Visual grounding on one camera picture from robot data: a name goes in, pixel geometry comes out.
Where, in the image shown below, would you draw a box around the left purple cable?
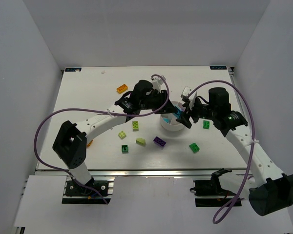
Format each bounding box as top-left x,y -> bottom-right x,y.
33,74 -> 170,204

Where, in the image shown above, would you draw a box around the lime square lego brick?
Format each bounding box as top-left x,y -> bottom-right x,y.
118,131 -> 126,139

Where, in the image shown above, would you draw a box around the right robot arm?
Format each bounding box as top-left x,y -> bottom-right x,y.
177,87 -> 293,216

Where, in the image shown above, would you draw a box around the purple long lego brick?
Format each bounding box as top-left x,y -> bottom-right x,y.
153,136 -> 166,148

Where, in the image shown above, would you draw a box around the green small lego front left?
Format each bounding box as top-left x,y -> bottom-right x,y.
121,145 -> 128,154

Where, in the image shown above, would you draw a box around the lime long lego brick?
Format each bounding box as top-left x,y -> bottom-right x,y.
132,121 -> 139,132

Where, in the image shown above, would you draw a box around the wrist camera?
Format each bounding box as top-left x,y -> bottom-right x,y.
181,86 -> 197,104
151,74 -> 166,92

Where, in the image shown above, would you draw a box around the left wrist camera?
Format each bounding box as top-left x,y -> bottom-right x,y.
151,74 -> 166,92

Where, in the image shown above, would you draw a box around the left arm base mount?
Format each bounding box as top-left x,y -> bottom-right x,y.
62,179 -> 114,205

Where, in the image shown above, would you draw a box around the white round divided container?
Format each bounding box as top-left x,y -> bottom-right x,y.
160,101 -> 185,132

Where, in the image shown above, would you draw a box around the teal long lego brick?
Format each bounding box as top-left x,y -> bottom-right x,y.
173,107 -> 183,118

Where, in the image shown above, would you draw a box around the blue corner tag left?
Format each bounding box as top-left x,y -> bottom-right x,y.
64,67 -> 82,72

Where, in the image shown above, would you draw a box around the blue corner tag right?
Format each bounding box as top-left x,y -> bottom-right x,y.
209,66 -> 227,70

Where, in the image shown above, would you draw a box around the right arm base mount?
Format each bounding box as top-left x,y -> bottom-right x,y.
189,168 -> 236,208

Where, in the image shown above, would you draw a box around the teal square lego brick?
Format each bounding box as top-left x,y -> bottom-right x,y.
163,117 -> 171,123

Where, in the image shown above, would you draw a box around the green square lego right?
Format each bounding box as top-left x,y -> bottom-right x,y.
203,120 -> 210,129

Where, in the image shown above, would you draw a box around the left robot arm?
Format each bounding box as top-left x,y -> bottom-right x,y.
52,74 -> 176,186

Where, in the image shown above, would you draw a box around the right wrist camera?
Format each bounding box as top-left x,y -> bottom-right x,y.
181,86 -> 197,104

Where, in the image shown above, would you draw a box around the aluminium table edge rail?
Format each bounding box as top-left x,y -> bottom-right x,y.
34,168 -> 246,177

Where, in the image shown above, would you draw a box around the lime rounded lego brick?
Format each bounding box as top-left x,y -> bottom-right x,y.
135,138 -> 146,146

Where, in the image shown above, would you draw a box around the yellow long lego brick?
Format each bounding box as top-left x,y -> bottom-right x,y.
116,84 -> 128,94

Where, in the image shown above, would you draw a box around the green lego front right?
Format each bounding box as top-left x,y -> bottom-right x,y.
189,142 -> 200,154

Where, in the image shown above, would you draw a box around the blue corner tag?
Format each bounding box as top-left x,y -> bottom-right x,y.
64,67 -> 82,72
209,66 -> 227,70

